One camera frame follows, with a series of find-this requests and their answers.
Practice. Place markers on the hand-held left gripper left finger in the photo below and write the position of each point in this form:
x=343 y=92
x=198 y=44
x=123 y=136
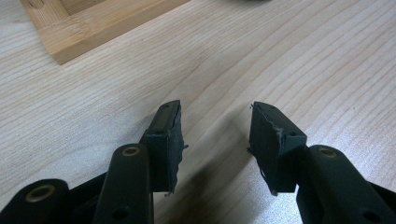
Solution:
x=165 y=149

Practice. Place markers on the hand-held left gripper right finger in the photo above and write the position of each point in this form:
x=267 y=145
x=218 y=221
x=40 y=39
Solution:
x=274 y=149

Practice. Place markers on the wooden three-tier shoe rack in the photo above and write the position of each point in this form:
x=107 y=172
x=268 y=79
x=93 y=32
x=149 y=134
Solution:
x=77 y=34

